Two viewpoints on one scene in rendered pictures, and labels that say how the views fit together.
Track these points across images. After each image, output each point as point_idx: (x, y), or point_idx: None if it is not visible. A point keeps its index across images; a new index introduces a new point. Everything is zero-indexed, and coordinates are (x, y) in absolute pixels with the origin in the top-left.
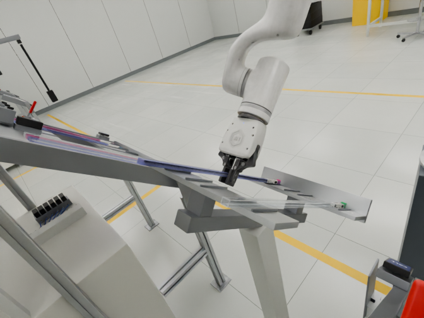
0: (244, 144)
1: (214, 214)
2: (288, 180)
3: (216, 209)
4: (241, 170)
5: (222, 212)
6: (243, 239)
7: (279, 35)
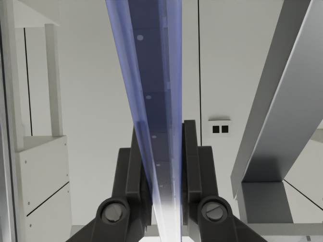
0: None
1: (279, 173)
2: None
3: (258, 156)
4: (237, 220)
5: (276, 154)
6: None
7: None
